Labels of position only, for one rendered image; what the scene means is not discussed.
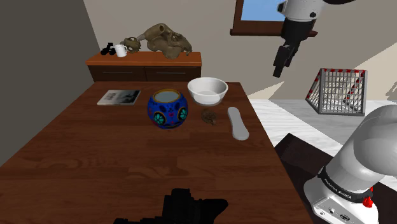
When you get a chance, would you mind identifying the blue painted round vase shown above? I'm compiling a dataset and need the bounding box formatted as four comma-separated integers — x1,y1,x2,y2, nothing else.
147,88,190,130

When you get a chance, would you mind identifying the grey remote control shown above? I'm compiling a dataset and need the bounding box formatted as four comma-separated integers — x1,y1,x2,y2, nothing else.
227,106,250,141

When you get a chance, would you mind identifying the small brown lumpy object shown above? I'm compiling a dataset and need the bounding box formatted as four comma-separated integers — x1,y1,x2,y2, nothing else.
200,109,218,126

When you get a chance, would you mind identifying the grey book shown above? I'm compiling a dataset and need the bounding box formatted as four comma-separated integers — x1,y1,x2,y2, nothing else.
96,89,142,106

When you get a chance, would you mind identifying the brown wooden sideboard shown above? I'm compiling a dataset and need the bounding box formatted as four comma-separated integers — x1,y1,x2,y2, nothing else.
85,22,203,83

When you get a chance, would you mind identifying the brown wooden table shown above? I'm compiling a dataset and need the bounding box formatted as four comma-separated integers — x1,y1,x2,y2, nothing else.
0,81,315,224

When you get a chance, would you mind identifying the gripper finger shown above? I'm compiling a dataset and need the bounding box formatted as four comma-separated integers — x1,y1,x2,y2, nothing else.
284,46,300,68
272,45,291,79

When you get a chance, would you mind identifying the brown framed window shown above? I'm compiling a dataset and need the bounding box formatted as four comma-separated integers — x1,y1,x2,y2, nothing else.
230,0,319,38

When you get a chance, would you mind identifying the dark robot stand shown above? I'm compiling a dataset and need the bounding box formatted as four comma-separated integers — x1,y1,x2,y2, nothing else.
274,132,397,224

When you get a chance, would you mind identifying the red and white goal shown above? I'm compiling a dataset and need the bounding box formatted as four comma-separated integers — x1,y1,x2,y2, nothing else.
305,67,368,117

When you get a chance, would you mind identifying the white bowl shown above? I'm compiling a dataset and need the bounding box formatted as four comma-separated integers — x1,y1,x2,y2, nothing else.
187,76,229,106

